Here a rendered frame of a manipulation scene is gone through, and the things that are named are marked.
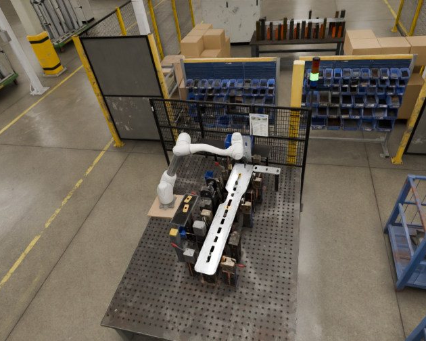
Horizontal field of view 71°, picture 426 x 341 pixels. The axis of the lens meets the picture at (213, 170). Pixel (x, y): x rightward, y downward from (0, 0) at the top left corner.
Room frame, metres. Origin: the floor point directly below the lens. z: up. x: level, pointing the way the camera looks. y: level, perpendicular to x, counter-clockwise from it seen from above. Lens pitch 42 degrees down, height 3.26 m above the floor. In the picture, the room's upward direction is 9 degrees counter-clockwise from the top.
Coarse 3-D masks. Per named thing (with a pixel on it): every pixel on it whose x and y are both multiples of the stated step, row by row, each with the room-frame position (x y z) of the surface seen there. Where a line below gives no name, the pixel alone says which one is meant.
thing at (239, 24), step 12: (204, 0) 9.06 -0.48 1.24; (216, 0) 8.95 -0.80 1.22; (228, 0) 8.84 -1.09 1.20; (240, 0) 8.74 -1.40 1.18; (252, 0) 8.63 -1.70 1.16; (204, 12) 9.07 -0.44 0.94; (216, 12) 8.96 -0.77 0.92; (228, 12) 8.85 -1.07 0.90; (240, 12) 8.74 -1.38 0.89; (252, 12) 8.64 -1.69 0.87; (216, 24) 8.97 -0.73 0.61; (228, 24) 8.86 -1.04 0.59; (240, 24) 8.75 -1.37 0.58; (252, 24) 8.64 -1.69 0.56; (228, 36) 8.87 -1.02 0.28; (240, 36) 8.75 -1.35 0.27
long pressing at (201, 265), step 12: (240, 168) 2.47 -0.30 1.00; (252, 168) 2.44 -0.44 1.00; (228, 180) 2.31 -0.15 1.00; (240, 180) 2.29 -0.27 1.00; (240, 192) 2.11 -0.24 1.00; (216, 216) 1.85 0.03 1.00; (228, 216) 1.83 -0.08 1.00; (216, 228) 1.71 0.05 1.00; (228, 228) 1.69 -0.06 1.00; (204, 252) 1.47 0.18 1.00; (216, 252) 1.45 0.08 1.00; (204, 264) 1.36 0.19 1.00; (216, 264) 1.35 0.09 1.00
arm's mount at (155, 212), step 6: (156, 198) 2.50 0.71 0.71; (180, 198) 2.43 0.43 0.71; (156, 204) 2.39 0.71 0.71; (174, 204) 2.34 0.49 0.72; (150, 210) 2.31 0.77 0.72; (156, 210) 2.30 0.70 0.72; (162, 210) 2.28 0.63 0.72; (168, 210) 2.26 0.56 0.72; (174, 210) 2.25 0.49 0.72; (150, 216) 2.24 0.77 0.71; (156, 216) 2.21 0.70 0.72; (162, 216) 2.20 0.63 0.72; (168, 216) 2.18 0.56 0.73
